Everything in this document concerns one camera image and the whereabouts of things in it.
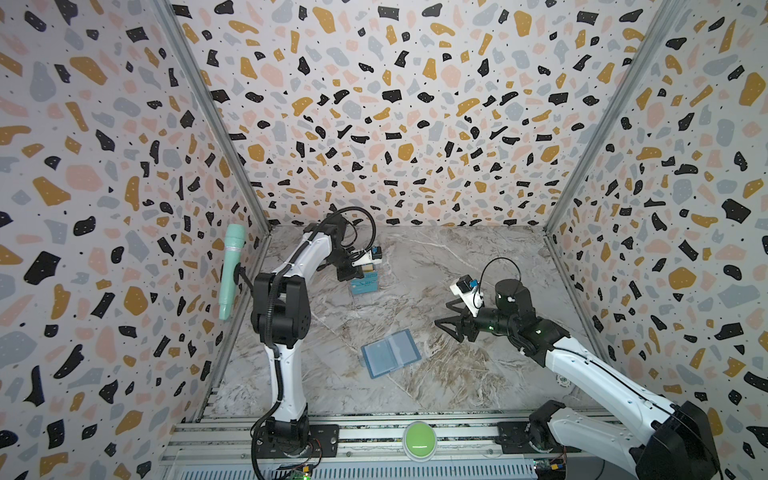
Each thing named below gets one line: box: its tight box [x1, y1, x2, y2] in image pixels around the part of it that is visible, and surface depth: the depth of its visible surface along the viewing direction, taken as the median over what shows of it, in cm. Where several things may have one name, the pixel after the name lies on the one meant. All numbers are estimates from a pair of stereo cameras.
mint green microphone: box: [218, 224, 247, 321], surface depth 74 cm
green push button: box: [402, 421, 437, 462], surface depth 74 cm
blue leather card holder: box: [361, 328, 422, 379], surface depth 90 cm
